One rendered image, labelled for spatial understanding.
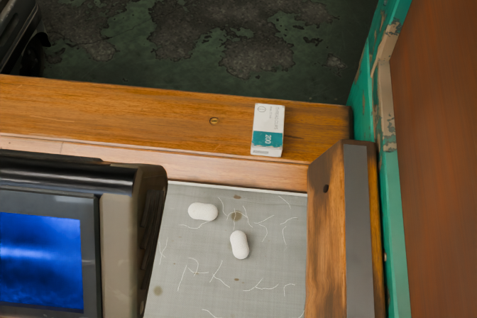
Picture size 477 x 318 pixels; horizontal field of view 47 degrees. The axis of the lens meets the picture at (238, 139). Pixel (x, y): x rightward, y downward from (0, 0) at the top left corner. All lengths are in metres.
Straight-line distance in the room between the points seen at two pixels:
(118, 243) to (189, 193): 0.41
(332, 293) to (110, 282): 0.28
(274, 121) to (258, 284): 0.18
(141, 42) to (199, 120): 1.18
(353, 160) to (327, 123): 0.15
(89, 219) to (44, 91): 0.50
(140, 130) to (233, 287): 0.21
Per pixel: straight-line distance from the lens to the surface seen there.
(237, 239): 0.59
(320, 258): 0.51
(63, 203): 0.22
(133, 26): 1.87
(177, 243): 0.61
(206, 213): 0.60
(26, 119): 0.69
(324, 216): 0.52
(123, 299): 0.24
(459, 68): 0.40
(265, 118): 0.63
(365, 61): 0.65
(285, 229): 0.61
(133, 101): 0.68
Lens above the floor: 1.29
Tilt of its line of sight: 56 degrees down
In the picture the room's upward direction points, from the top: 3 degrees clockwise
